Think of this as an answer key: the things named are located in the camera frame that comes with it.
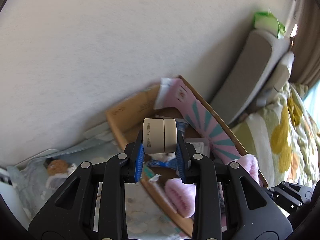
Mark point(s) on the grey padded headboard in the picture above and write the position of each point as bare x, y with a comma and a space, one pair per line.
250, 67

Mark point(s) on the light grey cushion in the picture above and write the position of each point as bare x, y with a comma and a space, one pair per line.
283, 72

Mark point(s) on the white floral pouch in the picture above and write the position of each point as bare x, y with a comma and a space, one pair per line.
163, 157

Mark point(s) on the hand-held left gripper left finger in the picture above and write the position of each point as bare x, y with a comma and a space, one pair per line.
140, 160

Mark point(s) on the white square box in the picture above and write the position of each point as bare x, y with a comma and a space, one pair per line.
200, 148

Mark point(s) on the pink striped cardboard box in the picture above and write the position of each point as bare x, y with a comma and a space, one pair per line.
130, 115

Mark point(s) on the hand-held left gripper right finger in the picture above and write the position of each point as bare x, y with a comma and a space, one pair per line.
180, 165

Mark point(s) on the grey fluffy sock pink cuff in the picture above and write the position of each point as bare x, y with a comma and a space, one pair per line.
250, 166

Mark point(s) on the beige round jar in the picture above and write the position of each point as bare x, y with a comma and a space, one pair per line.
160, 135

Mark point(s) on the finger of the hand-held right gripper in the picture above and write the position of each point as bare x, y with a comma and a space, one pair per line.
292, 195

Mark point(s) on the yellow floral blanket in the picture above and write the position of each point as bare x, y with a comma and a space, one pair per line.
282, 135

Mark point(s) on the green tissue pack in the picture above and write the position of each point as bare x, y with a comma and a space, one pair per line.
267, 22

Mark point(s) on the pink fuzzy sock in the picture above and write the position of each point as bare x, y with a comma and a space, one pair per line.
178, 195

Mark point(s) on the white brown fluffy cloth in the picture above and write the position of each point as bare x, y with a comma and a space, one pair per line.
58, 166

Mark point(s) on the brown curtain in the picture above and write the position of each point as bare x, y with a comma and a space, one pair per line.
307, 42

